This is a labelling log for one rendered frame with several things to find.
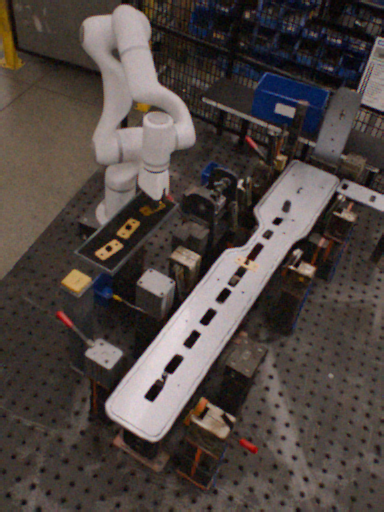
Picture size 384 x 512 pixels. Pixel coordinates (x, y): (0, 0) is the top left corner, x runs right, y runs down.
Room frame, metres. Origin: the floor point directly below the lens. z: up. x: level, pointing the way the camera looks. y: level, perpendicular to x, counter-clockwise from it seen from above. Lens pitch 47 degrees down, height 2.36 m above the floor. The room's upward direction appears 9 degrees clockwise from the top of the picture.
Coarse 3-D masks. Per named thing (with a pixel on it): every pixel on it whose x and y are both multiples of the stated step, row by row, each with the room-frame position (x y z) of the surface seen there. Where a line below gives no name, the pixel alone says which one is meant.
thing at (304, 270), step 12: (300, 264) 1.25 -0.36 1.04; (288, 276) 1.23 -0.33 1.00; (300, 276) 1.21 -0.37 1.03; (312, 276) 1.21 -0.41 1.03; (288, 288) 1.22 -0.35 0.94; (300, 288) 1.21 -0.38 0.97; (288, 300) 1.22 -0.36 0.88; (276, 312) 1.22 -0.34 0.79; (288, 312) 1.21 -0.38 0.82; (276, 324) 1.22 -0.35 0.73; (288, 324) 1.20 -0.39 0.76
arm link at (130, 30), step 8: (120, 8) 1.55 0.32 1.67; (128, 8) 1.55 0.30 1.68; (112, 16) 1.55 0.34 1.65; (120, 16) 1.52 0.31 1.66; (128, 16) 1.52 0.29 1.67; (136, 16) 1.54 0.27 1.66; (144, 16) 1.70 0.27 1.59; (112, 24) 1.53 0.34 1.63; (120, 24) 1.51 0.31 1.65; (128, 24) 1.50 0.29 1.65; (136, 24) 1.51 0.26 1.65; (144, 24) 1.66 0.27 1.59; (120, 32) 1.49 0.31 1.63; (128, 32) 1.48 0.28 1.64; (136, 32) 1.49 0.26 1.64; (144, 32) 1.52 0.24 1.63; (120, 40) 1.48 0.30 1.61; (128, 40) 1.47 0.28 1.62; (136, 40) 1.47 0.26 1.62; (144, 40) 1.49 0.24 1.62; (120, 48) 1.46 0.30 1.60; (128, 48) 1.45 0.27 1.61
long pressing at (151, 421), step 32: (288, 192) 1.67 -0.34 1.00; (320, 192) 1.70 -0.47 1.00; (288, 224) 1.49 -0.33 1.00; (224, 256) 1.27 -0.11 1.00; (224, 288) 1.13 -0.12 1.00; (256, 288) 1.15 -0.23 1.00; (192, 320) 0.98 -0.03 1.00; (224, 320) 1.00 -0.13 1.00; (160, 352) 0.85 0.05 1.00; (192, 352) 0.87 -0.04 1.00; (128, 384) 0.73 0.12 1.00; (192, 384) 0.76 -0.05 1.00; (128, 416) 0.64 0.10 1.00; (160, 416) 0.65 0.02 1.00
